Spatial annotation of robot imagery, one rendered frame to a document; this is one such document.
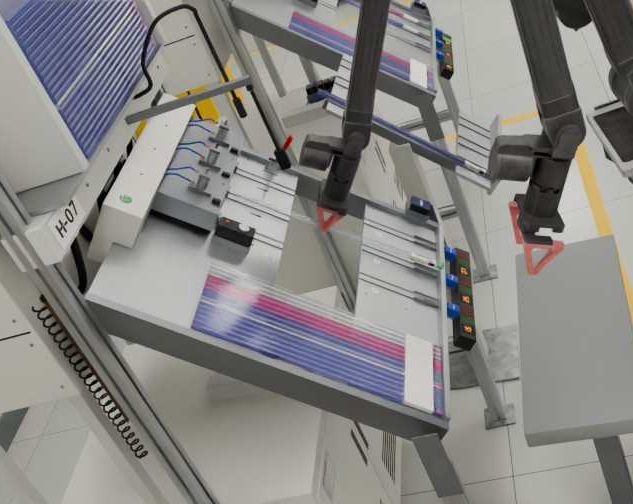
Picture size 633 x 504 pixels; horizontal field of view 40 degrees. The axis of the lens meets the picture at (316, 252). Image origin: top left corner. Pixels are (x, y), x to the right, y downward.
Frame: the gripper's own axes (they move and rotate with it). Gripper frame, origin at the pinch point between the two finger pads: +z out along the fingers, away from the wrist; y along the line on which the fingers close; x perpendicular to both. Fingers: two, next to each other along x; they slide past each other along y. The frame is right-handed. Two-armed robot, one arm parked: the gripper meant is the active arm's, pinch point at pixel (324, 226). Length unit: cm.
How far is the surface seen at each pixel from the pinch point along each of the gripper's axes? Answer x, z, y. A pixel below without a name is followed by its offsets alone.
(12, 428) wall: -84, 176, -68
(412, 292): 22.4, 4.1, 10.3
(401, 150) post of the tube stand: 19, 0, -47
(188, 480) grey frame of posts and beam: -15, 32, 52
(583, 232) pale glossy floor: 102, 41, -103
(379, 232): 14.1, 3.2, -8.6
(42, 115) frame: -55, -31, 38
